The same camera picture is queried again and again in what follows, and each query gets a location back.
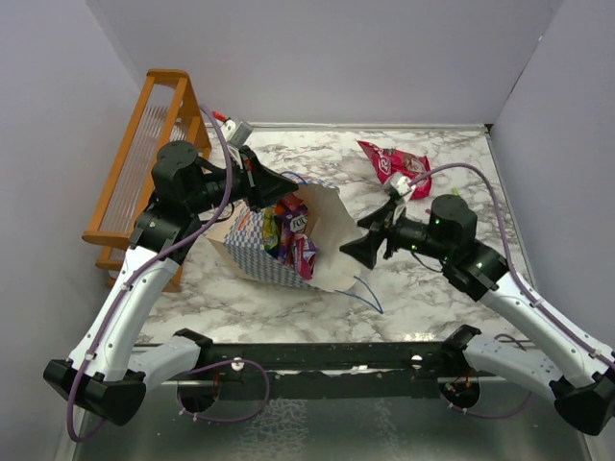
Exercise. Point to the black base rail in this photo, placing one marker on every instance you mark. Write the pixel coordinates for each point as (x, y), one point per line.
(320, 371)

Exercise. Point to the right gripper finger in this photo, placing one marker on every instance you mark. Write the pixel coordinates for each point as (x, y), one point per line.
(378, 217)
(365, 249)

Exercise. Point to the red snack packet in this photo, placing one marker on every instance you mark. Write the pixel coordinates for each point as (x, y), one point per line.
(293, 204)

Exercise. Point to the blue checkered paper bag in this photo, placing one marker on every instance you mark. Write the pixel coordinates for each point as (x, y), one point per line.
(329, 225)

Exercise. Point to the yellow green snack packet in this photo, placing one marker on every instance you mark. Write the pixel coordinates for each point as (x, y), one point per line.
(271, 232)

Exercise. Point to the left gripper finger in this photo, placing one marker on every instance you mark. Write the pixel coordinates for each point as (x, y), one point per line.
(265, 178)
(262, 198)

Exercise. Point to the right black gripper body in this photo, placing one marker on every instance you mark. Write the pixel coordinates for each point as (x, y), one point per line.
(407, 233)

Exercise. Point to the red crisps bag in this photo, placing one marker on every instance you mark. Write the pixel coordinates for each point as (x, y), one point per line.
(388, 161)

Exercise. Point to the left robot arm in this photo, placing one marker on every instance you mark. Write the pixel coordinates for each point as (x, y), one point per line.
(100, 375)

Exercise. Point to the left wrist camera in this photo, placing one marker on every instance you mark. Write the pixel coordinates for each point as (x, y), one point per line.
(236, 132)

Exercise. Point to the purple snack packet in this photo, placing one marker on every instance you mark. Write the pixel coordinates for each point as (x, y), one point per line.
(297, 250)

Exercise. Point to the wooden dish rack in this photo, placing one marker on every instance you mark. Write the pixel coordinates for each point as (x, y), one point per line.
(166, 110)

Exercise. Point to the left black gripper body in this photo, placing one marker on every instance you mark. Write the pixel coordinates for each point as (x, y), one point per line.
(241, 186)

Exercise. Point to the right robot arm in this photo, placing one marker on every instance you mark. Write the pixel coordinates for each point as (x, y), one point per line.
(572, 370)

